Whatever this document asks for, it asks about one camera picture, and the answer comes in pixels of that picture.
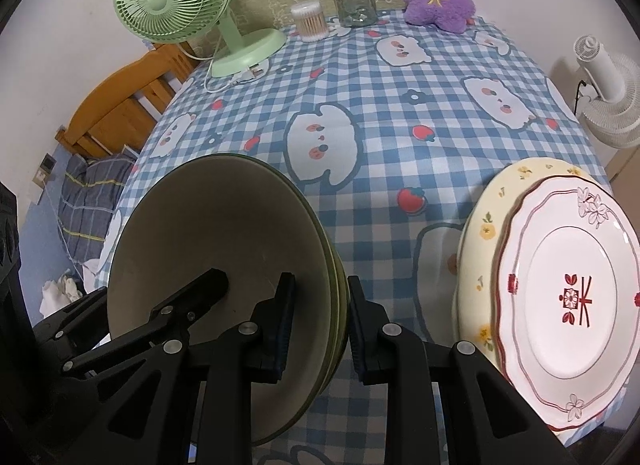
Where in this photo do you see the white red-trim plate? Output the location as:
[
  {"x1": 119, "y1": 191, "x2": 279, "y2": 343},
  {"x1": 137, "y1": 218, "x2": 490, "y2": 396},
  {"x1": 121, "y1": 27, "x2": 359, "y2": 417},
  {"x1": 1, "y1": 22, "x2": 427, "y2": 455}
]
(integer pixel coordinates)
[{"x1": 494, "y1": 176, "x2": 639, "y2": 433}]

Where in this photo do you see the grey plaid pillow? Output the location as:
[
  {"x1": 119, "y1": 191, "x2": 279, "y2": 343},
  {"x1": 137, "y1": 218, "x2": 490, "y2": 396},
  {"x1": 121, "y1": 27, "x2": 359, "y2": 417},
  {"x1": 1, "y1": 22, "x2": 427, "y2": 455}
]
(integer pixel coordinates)
[{"x1": 58, "y1": 153, "x2": 136, "y2": 263}]

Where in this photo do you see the floral ceramic bowl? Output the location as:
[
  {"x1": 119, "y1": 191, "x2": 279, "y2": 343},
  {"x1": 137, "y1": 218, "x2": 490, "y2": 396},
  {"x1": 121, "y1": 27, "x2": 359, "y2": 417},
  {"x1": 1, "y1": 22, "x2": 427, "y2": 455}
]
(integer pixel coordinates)
[
  {"x1": 207, "y1": 154, "x2": 346, "y2": 440},
  {"x1": 236, "y1": 155, "x2": 350, "y2": 397},
  {"x1": 107, "y1": 154, "x2": 346, "y2": 445}
]

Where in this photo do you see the floral ceramic bowl back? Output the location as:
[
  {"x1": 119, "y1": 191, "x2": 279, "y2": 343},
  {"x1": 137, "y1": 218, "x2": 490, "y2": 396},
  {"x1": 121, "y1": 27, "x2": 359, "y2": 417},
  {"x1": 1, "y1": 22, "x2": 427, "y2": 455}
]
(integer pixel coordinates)
[{"x1": 236, "y1": 155, "x2": 350, "y2": 397}]

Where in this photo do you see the wall power outlet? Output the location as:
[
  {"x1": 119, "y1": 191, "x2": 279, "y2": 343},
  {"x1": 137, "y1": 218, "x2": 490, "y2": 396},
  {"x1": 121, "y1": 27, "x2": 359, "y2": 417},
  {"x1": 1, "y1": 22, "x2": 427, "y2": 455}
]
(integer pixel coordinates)
[{"x1": 32, "y1": 154, "x2": 56, "y2": 188}]

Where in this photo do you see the round yellow flower plate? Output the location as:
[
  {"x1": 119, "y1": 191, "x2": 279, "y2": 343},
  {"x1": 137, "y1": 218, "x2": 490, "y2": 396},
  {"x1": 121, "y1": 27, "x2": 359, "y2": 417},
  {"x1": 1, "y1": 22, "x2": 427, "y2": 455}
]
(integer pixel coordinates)
[{"x1": 491, "y1": 171, "x2": 610, "y2": 379}]

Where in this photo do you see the white crumpled cloth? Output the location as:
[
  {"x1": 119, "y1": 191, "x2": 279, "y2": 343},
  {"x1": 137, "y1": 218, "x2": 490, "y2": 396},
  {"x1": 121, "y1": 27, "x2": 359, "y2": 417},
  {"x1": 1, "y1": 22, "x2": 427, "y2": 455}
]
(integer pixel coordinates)
[{"x1": 39, "y1": 258, "x2": 100, "y2": 319}]

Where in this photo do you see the white floor fan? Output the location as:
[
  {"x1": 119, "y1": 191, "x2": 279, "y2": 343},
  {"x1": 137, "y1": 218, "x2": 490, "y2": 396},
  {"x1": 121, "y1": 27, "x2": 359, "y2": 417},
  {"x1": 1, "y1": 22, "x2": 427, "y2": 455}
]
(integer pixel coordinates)
[{"x1": 574, "y1": 35, "x2": 639, "y2": 150}]

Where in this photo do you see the blue checkered tablecloth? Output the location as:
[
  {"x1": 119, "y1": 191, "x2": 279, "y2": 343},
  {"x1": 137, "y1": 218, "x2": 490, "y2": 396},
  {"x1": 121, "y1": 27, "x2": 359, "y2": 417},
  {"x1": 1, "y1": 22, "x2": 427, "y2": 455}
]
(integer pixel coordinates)
[{"x1": 89, "y1": 8, "x2": 626, "y2": 465}]

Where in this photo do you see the white fan cable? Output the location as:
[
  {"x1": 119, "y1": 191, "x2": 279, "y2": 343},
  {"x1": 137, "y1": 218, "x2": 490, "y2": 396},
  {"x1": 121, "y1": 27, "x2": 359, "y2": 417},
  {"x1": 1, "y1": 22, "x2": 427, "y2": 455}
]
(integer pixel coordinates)
[{"x1": 177, "y1": 26, "x2": 264, "y2": 96}]

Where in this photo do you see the cotton swab container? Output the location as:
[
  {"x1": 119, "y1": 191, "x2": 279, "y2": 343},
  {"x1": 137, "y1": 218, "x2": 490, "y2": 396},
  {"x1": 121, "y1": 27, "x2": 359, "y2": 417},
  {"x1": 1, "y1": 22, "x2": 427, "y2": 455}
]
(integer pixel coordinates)
[{"x1": 290, "y1": 0, "x2": 329, "y2": 42}]

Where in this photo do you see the green desk fan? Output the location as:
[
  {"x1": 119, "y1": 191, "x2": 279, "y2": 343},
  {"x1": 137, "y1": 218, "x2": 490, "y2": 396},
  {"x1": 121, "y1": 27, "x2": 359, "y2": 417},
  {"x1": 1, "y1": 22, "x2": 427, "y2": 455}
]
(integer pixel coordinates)
[{"x1": 113, "y1": 0, "x2": 286, "y2": 78}]

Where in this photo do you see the beige door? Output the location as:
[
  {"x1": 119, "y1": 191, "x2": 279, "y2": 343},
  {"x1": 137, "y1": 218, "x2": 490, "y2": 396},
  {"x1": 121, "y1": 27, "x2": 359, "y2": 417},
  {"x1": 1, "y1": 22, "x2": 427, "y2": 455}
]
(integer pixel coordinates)
[{"x1": 605, "y1": 146, "x2": 640, "y2": 202}]

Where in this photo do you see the floral ceramic bowl front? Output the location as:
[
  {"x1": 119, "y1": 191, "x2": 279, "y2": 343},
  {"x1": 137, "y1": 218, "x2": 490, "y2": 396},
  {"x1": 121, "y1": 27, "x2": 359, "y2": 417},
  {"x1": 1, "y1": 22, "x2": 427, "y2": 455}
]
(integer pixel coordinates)
[{"x1": 107, "y1": 154, "x2": 346, "y2": 445}]

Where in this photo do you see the scalloped yellow flower plate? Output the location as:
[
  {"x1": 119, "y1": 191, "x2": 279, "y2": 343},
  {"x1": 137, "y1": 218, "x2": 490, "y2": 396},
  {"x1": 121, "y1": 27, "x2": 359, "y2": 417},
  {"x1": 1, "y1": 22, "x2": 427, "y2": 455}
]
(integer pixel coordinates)
[{"x1": 452, "y1": 157, "x2": 592, "y2": 367}]

